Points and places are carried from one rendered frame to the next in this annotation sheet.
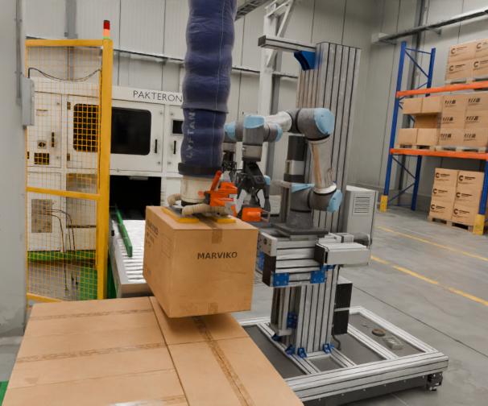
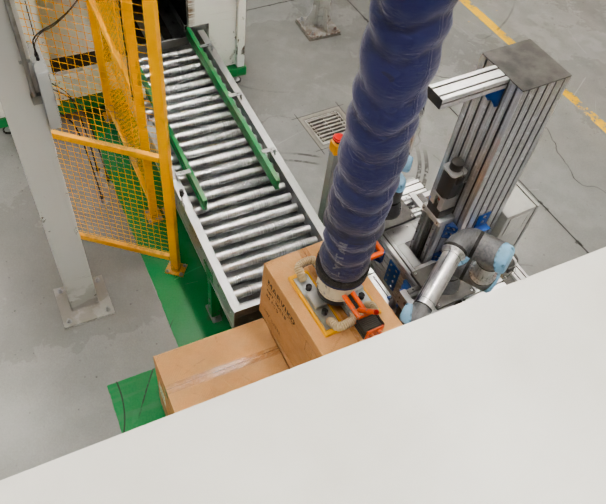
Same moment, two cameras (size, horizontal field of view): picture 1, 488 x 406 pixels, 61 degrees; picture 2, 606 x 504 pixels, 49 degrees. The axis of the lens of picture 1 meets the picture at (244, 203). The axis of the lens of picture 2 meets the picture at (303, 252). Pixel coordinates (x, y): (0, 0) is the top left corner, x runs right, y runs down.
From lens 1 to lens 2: 226 cm
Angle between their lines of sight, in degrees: 46
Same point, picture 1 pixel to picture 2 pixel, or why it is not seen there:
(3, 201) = (46, 206)
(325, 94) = (506, 143)
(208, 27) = (378, 176)
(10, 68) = (10, 59)
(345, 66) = (542, 104)
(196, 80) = (354, 221)
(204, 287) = not seen: hidden behind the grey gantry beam
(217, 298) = not seen: hidden behind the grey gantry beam
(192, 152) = (339, 272)
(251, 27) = not seen: outside the picture
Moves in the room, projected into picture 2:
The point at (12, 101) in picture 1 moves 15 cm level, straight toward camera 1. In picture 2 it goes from (26, 100) to (39, 122)
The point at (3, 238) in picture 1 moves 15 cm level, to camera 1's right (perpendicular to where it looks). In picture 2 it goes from (55, 237) to (85, 237)
